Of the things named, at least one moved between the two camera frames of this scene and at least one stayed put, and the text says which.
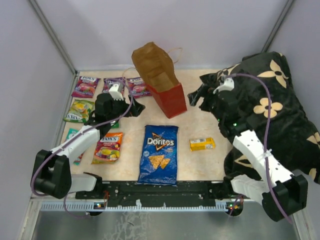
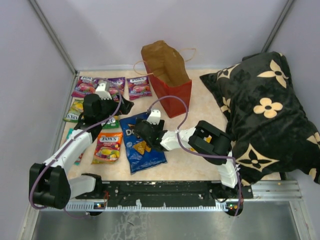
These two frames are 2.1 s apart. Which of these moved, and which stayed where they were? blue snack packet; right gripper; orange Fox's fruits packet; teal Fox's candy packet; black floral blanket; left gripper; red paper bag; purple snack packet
Moved: blue snack packet; right gripper; left gripper; red paper bag
Stayed: teal Fox's candy packet; black floral blanket; orange Fox's fruits packet; purple snack packet
